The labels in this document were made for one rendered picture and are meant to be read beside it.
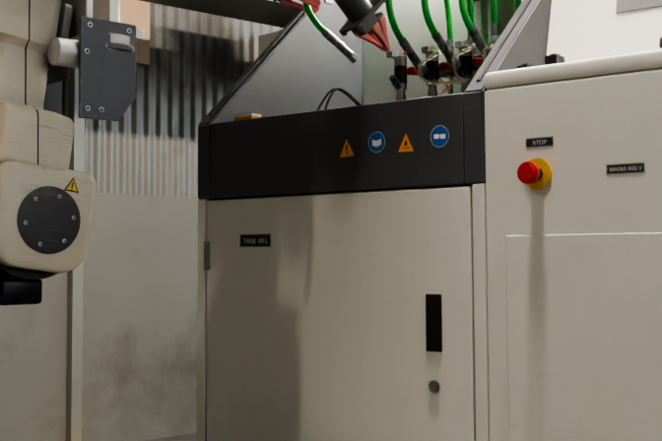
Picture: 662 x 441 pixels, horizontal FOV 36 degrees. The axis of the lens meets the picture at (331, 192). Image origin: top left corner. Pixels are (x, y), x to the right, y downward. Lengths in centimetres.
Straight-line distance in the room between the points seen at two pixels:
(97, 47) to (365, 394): 78
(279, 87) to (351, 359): 72
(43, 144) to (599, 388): 94
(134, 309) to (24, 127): 225
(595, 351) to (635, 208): 23
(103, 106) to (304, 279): 56
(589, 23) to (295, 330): 81
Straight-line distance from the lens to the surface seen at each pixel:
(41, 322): 362
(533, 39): 195
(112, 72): 167
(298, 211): 198
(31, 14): 167
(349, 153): 191
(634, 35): 192
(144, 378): 384
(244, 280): 208
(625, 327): 163
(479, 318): 175
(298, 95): 239
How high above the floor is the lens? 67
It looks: 4 degrees up
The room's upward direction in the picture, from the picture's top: straight up
